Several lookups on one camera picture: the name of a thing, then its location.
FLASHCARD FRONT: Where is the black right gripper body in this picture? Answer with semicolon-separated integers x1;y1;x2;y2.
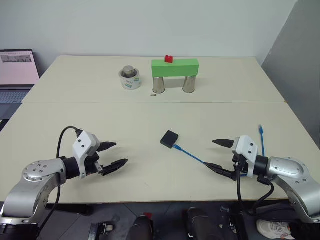
232;152;249;182

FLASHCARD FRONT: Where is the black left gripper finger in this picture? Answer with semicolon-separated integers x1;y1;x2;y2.
102;158;129;176
97;141;118;153

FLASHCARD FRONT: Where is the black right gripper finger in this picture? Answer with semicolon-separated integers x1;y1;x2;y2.
211;138;236;149
203;161;237;182

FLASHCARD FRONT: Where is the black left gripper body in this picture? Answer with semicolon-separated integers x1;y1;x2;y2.
84;142;105;176

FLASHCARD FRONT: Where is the small black box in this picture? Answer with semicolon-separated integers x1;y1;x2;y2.
159;129;180;149

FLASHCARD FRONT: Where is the dark rounded shape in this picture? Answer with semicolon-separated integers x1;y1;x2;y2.
185;207;225;240
133;215;155;240

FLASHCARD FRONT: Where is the white tape roll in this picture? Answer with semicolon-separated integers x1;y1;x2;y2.
118;66;142;90

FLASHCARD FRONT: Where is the steel cup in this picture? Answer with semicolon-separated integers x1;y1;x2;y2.
182;74;197;94
152;76;166;94

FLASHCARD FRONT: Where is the white sneaker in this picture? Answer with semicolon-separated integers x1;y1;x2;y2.
256;219;292;240

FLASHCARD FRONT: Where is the metal cylinder weight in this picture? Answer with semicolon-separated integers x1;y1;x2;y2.
121;65;139;79

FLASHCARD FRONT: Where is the green rectangular box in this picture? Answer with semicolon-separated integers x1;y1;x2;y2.
151;58;200;78

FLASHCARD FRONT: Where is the open laptop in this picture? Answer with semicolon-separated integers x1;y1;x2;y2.
0;48;41;121

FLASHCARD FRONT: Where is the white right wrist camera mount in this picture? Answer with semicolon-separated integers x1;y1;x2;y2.
231;135;259;179

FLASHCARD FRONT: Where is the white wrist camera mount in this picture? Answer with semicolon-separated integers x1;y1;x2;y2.
231;135;259;179
72;130;101;180

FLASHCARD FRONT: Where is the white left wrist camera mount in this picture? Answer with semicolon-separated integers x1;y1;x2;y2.
72;130;101;180

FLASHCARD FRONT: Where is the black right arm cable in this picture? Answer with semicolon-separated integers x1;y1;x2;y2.
234;162;276;217

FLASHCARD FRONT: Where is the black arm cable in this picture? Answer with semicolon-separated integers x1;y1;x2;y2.
37;126;83;237
234;162;276;217

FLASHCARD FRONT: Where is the blue cable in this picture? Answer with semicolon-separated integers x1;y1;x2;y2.
173;123;267;178

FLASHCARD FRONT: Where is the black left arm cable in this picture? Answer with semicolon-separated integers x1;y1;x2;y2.
37;126;83;237

